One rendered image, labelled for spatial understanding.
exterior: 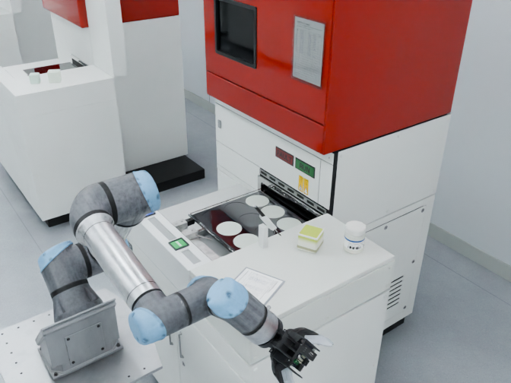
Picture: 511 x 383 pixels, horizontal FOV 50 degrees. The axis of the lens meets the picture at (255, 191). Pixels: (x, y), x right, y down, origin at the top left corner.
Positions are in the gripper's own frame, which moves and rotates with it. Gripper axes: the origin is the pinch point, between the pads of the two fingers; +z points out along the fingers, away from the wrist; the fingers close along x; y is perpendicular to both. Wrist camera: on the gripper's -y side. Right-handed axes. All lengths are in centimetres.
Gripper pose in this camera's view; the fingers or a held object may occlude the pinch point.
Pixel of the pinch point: (313, 370)
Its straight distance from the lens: 134.0
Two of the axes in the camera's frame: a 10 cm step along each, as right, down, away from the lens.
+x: 5.8, -7.7, 2.5
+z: 6.2, 6.3, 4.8
